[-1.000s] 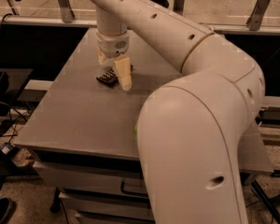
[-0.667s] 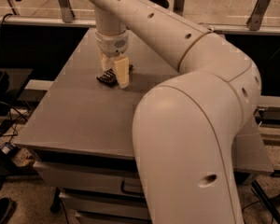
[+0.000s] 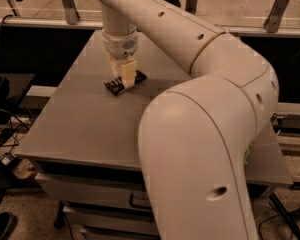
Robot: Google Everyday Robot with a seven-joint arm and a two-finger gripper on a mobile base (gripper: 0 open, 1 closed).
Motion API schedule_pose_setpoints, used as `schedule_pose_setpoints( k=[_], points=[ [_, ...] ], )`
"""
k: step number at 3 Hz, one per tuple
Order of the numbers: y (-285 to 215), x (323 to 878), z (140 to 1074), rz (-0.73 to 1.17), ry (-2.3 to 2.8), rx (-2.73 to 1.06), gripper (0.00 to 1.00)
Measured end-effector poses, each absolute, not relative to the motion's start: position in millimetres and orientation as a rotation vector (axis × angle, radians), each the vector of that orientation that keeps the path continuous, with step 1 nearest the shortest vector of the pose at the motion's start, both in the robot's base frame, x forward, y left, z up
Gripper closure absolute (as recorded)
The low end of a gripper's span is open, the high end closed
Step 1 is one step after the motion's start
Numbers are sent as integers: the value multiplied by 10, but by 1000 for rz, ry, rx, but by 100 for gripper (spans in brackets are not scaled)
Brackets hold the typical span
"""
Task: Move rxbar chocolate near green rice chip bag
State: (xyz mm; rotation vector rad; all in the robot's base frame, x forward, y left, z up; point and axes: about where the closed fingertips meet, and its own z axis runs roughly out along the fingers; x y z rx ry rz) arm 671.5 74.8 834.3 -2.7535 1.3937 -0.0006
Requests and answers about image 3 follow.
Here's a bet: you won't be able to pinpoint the grey drawer cabinet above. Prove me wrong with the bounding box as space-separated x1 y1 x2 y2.
14 29 294 240

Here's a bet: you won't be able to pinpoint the metal railing frame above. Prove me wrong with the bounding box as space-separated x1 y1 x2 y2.
0 0 300 34

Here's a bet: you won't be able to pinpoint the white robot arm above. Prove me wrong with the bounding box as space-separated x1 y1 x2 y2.
99 0 279 240

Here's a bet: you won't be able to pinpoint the black rxbar chocolate bar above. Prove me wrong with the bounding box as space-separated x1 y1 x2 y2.
104 70 147 96

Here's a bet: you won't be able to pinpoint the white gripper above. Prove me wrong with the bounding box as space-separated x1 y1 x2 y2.
102 31 138 89

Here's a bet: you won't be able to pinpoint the black floor cables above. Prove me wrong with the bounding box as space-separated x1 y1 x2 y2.
0 106 32 152

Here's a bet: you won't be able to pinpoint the black shoe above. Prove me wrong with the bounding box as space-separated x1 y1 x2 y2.
0 212 14 240

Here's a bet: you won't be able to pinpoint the black drawer handle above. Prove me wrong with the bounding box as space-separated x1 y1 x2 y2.
129 194 152 211

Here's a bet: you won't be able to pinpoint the green rice chip bag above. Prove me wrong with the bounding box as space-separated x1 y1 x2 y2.
244 145 251 165

